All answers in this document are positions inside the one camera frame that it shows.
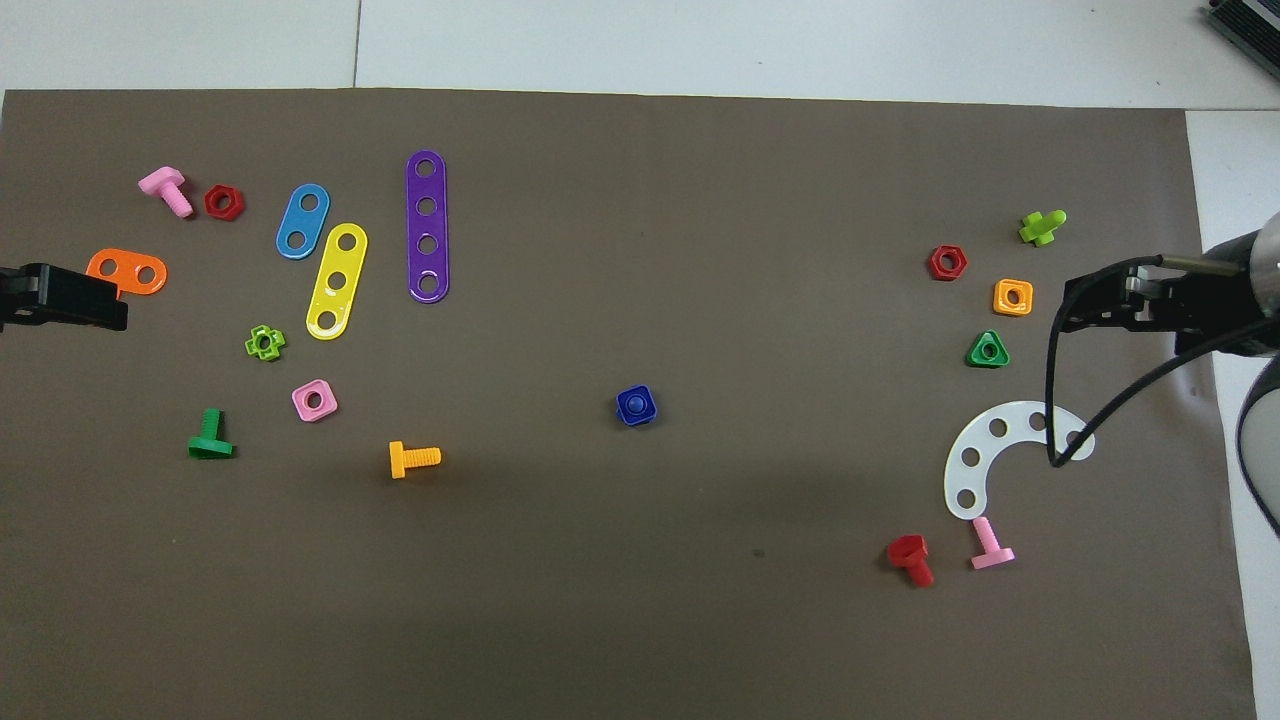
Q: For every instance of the pink square plastic nut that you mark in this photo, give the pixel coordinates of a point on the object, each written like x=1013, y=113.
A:
x=326, y=411

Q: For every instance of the grey ribbed device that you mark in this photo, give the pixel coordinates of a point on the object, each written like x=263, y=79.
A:
x=1250, y=25

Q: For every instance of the green triangular plastic nut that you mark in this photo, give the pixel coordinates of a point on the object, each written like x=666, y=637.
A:
x=975, y=359

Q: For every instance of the green cross-shaped plastic nut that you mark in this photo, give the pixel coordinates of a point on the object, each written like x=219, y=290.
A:
x=253, y=344

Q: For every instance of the red plastic bolt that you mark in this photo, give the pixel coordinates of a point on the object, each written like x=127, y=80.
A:
x=907, y=550

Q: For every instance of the yellow three-hole plastic plate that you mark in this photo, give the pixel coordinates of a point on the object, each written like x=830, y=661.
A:
x=342, y=262

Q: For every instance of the blue two-hole plastic plate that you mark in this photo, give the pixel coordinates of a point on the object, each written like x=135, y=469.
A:
x=303, y=221

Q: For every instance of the white curved five-hole plate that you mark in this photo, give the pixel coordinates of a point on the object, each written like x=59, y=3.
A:
x=1017, y=422

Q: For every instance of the purple four-hole plastic plate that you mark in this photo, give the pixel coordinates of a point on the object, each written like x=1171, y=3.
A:
x=427, y=225

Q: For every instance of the orange-yellow plastic bolt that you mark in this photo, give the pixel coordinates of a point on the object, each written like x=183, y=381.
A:
x=398, y=460

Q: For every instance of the orange square plastic nut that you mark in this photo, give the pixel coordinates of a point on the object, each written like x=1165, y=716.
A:
x=1000, y=306

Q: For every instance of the blue triangle-head plastic bolt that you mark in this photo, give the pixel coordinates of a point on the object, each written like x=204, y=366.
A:
x=636, y=404

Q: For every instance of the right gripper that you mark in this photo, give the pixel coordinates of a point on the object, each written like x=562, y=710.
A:
x=1230, y=290

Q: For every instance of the pink square-head plastic bolt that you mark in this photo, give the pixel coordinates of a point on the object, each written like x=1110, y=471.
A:
x=160, y=183
x=992, y=557

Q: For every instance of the dark green plastic bolt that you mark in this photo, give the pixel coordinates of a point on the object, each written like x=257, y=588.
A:
x=210, y=446

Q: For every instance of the brown table mat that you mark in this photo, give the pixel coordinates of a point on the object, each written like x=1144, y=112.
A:
x=640, y=600

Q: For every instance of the lime green cross-head bolt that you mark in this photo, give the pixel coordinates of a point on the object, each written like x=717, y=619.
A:
x=1040, y=228

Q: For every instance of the blue square plastic nut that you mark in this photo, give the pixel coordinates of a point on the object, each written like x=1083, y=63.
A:
x=622, y=415

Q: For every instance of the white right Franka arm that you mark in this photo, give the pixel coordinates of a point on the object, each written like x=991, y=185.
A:
x=1262, y=440

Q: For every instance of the red hexagonal plastic nut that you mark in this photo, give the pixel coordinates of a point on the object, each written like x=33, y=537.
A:
x=934, y=263
x=211, y=203

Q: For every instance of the orange L-shaped plastic plate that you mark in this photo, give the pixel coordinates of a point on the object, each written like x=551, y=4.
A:
x=128, y=271

